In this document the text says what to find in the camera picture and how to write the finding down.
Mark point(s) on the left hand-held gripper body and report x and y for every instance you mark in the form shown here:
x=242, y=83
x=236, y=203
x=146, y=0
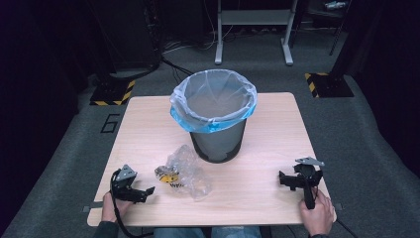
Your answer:
x=124, y=185

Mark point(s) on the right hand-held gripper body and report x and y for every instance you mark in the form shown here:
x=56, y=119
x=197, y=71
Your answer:
x=307, y=178

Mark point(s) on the person's left hand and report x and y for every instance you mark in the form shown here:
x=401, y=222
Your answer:
x=114, y=210

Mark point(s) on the person's right hand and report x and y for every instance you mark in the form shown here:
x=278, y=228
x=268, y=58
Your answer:
x=318, y=218

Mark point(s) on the grey tape strip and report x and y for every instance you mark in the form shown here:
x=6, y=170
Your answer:
x=94, y=206
x=338, y=207

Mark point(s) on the clear crumpled plastic bag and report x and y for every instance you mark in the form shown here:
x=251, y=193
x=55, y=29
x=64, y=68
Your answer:
x=188, y=172

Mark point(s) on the person's legs in jeans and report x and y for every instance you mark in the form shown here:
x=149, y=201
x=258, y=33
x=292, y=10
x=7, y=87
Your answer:
x=208, y=232

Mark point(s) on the grey trash bin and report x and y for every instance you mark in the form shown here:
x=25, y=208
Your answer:
x=219, y=145

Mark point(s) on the clear blue bin liner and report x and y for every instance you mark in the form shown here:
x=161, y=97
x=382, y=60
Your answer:
x=211, y=124

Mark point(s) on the black stand pole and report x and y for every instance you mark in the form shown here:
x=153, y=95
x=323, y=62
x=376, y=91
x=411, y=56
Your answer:
x=152, y=33

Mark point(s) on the black yellow striped base plate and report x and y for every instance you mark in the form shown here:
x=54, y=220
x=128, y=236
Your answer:
x=112, y=95
x=330, y=85

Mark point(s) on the white desk frame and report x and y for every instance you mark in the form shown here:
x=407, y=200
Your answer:
x=252, y=18

